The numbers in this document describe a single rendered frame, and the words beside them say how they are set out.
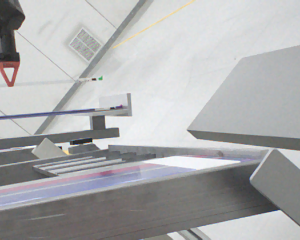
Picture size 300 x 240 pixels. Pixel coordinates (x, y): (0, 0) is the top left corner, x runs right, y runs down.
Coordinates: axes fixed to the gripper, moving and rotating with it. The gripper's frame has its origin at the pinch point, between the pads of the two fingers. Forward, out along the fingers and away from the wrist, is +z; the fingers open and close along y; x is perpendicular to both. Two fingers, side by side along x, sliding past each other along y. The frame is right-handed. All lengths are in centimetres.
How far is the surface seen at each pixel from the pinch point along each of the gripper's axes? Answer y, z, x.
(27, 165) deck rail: 42.4, 21.0, -1.0
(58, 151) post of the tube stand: 13.9, 21.2, 10.9
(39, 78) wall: -707, -39, 99
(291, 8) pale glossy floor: -113, -38, 176
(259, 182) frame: 114, 17, 17
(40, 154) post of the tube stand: 13.8, 21.3, 5.7
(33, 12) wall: -712, -146, 100
